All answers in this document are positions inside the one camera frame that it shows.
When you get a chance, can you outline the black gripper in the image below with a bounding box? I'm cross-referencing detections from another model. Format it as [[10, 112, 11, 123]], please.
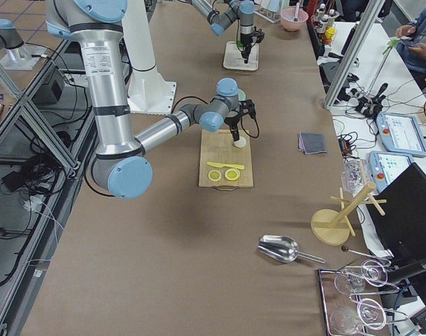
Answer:
[[236, 26, 264, 64], [225, 99, 256, 142]]

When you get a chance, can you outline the white steamed bun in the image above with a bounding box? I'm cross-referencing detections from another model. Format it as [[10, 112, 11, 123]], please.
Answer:
[[233, 137, 247, 148]]

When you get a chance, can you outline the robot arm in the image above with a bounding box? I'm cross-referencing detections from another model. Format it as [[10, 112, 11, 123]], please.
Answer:
[[45, 1, 255, 199], [189, 0, 264, 64]]

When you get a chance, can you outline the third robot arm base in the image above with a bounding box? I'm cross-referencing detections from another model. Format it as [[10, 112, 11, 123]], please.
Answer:
[[0, 19, 42, 71]]

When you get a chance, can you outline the mint green bowl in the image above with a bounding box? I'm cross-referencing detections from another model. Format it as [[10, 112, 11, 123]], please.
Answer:
[[238, 89, 246, 102]]

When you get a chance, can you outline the pink bowl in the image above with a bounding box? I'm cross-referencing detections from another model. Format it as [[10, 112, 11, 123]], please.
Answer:
[[280, 8, 308, 32]]

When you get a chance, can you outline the cream rabbit tray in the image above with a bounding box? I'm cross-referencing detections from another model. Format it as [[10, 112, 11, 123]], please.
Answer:
[[222, 41, 260, 71]]

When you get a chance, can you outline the yellow plastic knife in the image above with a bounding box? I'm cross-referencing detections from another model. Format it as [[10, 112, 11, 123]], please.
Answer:
[[206, 161, 245, 170]]

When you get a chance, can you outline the lemon slice stack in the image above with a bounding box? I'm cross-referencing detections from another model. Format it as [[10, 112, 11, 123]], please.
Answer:
[[208, 169, 222, 182]]

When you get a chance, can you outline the grey folded cloth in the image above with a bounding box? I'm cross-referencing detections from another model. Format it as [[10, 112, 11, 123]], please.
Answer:
[[298, 132, 327, 154]]

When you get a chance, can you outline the condiment bottle rack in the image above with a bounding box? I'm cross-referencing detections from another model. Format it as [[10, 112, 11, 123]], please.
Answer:
[[308, 1, 340, 58]]

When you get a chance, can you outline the metal scoop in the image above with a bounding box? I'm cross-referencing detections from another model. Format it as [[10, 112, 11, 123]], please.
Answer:
[[257, 234, 326, 264]]

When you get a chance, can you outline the clear plastic container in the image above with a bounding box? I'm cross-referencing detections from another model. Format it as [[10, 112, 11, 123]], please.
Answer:
[[341, 159, 373, 194]]

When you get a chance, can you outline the wooden mug tree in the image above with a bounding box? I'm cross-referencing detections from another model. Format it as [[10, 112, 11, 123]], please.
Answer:
[[311, 182, 387, 246]]

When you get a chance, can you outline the lower teach pendant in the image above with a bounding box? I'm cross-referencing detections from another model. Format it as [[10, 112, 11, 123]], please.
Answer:
[[369, 150, 414, 193]]

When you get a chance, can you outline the teach pendant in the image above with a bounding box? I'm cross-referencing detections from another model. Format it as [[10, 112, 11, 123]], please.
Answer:
[[376, 112, 426, 158], [369, 150, 414, 193]]

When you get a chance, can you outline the upper teach pendant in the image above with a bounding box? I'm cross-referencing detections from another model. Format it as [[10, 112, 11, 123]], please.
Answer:
[[376, 112, 426, 158]]

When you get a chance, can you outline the seated person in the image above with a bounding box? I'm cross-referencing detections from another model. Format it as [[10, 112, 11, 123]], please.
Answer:
[[395, 8, 426, 77]]

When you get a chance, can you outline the black monitor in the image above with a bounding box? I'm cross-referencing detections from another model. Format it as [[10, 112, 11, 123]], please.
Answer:
[[367, 163, 426, 261]]

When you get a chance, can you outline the lemon slice near handle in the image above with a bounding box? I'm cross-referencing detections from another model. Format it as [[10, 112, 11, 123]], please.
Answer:
[[225, 168, 241, 181]]

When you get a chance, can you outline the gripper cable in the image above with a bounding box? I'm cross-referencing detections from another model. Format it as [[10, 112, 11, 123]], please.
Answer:
[[172, 96, 261, 139]]

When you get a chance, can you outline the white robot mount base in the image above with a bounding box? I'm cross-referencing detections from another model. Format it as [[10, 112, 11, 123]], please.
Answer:
[[122, 1, 176, 115]]

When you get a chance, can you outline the aluminium frame post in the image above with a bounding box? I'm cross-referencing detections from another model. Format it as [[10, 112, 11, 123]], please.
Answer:
[[323, 0, 385, 110]]

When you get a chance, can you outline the wire glass rack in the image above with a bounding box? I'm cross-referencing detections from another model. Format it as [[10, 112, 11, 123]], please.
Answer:
[[318, 259, 409, 335]]

